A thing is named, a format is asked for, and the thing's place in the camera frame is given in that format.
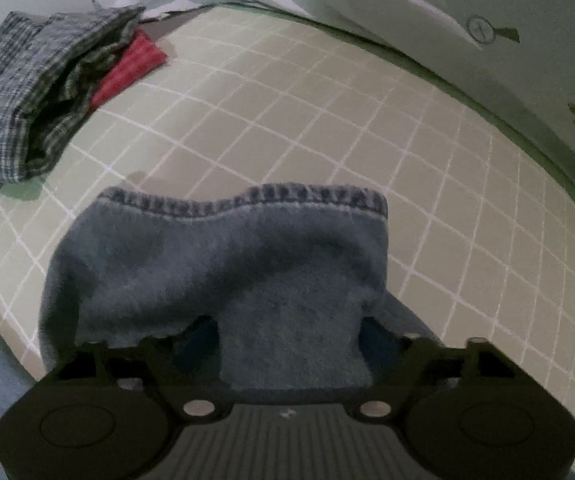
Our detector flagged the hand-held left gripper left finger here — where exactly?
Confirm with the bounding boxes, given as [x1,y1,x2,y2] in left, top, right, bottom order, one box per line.
[55,315,229,422]

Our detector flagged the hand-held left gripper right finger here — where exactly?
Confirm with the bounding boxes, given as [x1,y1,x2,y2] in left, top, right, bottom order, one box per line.
[356,317,524,421]

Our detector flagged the blue denim jeans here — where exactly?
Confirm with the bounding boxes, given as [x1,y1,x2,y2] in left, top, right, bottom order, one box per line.
[0,183,448,480]

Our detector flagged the folded red checked garment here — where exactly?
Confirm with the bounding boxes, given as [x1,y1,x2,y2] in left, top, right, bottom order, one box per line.
[0,27,169,188]

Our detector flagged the folded grey plaid shirt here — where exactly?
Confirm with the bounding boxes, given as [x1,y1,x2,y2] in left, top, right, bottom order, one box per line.
[0,5,147,184]

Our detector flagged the carrot print pale sheet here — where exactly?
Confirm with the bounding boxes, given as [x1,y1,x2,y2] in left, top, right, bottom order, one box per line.
[75,0,575,241]

